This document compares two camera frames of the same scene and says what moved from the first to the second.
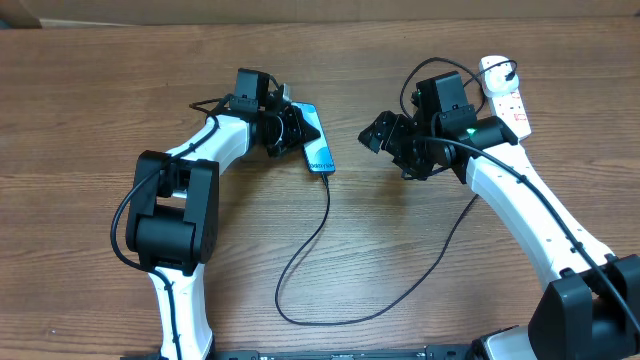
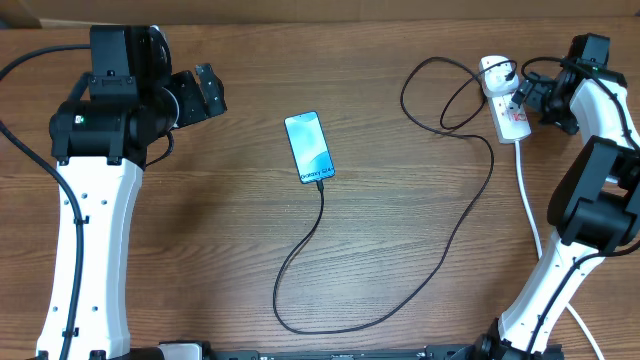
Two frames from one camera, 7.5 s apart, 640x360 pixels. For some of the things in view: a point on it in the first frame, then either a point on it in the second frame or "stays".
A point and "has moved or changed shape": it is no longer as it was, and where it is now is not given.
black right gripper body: (417, 157) to (540, 99)
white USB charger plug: (494, 80) stays
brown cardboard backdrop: (43, 14) stays
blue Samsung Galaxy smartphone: (318, 151) has moved or changed shape
